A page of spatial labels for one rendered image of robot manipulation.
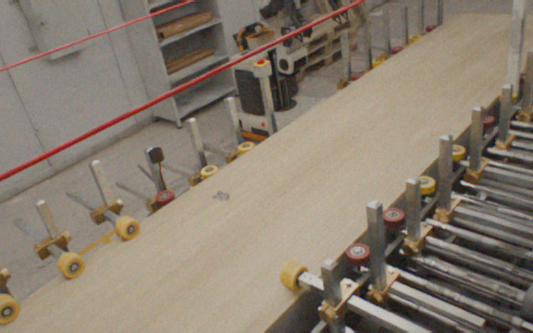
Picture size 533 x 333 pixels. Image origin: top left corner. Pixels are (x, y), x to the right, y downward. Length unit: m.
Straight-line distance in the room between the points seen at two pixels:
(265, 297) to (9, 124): 3.53
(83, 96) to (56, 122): 0.35
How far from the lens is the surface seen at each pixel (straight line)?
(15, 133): 4.73
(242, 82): 4.18
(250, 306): 1.53
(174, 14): 5.41
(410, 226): 1.71
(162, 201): 2.13
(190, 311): 1.58
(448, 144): 1.77
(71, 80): 4.86
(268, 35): 4.22
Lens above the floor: 1.99
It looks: 29 degrees down
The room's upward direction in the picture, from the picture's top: 11 degrees counter-clockwise
